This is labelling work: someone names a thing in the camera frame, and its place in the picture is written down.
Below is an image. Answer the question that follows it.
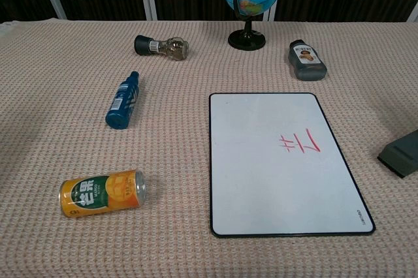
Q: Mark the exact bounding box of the dark grey board eraser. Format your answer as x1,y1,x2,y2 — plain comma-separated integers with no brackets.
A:
378,129,418,179

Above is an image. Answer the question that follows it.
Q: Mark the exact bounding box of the white board with black frame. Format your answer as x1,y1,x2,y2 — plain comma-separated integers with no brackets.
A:
208,92,376,238

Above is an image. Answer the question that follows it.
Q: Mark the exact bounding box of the blue spray bottle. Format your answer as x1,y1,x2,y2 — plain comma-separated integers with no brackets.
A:
104,70,142,130

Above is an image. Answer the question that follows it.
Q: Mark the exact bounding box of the glass pepper grinder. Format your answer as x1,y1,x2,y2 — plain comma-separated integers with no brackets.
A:
134,35,190,62

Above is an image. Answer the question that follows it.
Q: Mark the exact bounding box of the dark sauce bottle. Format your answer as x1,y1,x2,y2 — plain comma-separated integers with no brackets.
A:
287,39,328,82

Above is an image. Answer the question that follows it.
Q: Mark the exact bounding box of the beige woven tablecloth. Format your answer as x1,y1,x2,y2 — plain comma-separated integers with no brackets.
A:
0,18,418,278

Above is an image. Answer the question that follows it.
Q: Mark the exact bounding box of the orange mango juice can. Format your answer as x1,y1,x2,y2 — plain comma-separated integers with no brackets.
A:
58,169,148,219

